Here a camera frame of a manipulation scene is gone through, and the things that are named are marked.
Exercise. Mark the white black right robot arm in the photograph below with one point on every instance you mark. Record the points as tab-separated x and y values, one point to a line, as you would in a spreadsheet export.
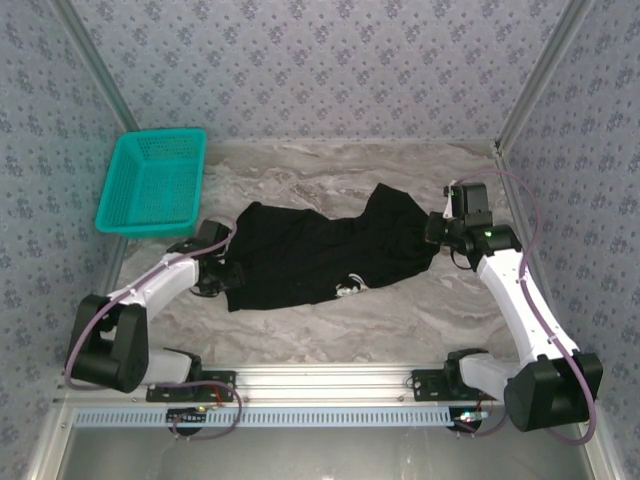
510	305

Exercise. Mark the black t-shirt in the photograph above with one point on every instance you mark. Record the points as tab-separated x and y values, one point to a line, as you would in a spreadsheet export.
310	250

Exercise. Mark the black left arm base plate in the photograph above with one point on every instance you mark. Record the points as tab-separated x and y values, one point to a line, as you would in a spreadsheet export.
225	385

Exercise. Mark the aluminium side rail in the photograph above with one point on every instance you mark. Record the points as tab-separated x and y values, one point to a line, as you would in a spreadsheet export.
504	170
114	267

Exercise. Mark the aluminium frame rail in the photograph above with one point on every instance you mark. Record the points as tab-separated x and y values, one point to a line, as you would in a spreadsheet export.
320	382

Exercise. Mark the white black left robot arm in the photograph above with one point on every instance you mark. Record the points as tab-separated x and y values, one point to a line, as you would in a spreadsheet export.
165	282

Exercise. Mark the small electronics board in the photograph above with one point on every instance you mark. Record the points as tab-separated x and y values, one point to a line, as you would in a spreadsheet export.
472	416
187	412

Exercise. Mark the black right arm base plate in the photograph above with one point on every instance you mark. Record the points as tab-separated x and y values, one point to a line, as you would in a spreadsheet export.
425	385

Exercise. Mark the teal plastic basket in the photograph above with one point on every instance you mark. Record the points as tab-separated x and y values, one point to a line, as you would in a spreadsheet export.
150	185

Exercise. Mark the aluminium corner post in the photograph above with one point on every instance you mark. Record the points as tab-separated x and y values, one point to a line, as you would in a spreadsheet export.
97	65
542	75

